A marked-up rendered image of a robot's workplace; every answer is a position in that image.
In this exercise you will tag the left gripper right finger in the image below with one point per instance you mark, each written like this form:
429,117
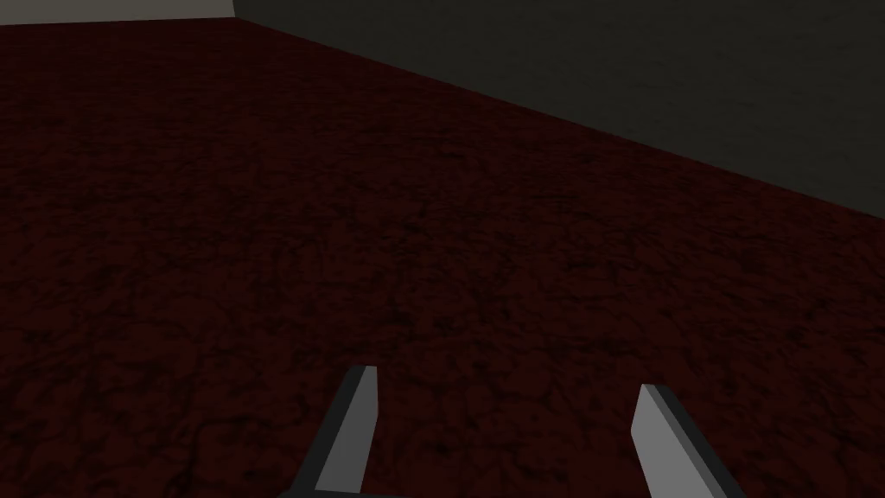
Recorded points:
674,456

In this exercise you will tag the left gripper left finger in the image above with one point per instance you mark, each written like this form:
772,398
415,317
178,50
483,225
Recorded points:
349,443

